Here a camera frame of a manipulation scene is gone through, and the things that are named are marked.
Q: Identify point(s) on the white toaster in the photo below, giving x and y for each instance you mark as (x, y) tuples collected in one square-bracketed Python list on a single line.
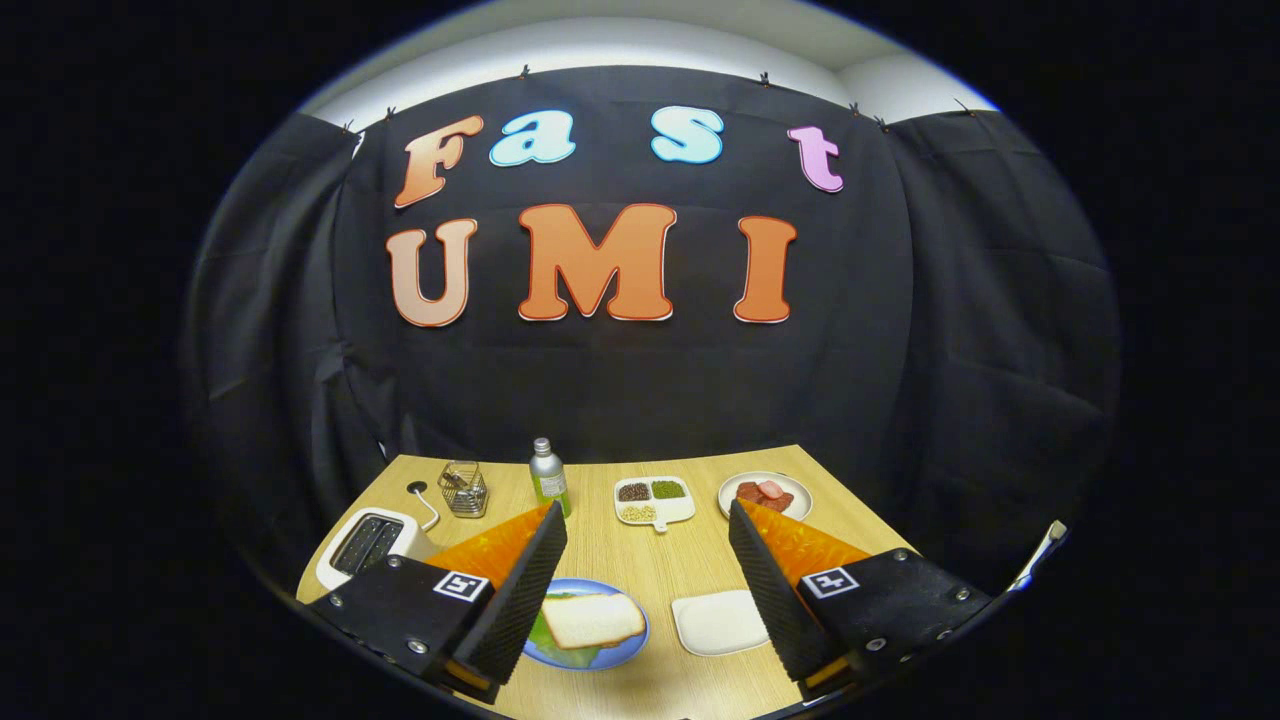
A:
[(410, 530)]

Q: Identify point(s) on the toasted bread slice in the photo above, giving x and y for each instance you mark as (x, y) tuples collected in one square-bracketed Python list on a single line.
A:
[(595, 620)]

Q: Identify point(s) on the pile of green beans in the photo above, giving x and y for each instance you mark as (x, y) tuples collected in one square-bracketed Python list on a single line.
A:
[(668, 488)]

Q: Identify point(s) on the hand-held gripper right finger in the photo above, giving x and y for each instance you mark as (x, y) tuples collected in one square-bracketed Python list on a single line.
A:
[(770, 590)]

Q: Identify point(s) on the white square plate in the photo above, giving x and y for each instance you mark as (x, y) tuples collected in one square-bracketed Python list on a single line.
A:
[(720, 625)]

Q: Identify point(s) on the pile of dark beans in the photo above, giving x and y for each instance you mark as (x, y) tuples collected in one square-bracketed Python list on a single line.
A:
[(633, 491)]

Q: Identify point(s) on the white round plate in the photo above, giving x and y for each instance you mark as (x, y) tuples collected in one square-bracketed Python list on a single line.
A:
[(803, 497)]

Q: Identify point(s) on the blue round plate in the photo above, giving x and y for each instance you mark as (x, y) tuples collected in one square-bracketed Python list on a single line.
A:
[(630, 648)]

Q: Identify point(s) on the green lettuce leaf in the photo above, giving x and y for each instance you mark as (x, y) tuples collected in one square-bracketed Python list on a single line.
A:
[(560, 655)]

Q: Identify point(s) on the pink sausage slice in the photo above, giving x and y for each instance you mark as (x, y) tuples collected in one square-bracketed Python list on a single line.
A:
[(770, 488)]

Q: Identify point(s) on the white divided dish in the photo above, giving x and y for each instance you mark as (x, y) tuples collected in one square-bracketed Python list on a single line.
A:
[(678, 510)]

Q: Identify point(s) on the white slim bar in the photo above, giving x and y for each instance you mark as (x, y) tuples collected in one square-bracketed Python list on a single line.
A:
[(1040, 555)]

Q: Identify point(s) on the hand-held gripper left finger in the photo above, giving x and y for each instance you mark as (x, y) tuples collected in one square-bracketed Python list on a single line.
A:
[(520, 590)]

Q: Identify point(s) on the brown meat slice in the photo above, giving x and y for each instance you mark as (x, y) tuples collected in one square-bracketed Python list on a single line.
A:
[(748, 492), (780, 502)]

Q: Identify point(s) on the silver green bottle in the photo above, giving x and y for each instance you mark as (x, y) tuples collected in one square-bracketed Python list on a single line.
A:
[(549, 485)]

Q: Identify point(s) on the pile of yellow beans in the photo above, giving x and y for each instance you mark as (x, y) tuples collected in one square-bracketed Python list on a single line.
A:
[(638, 513)]

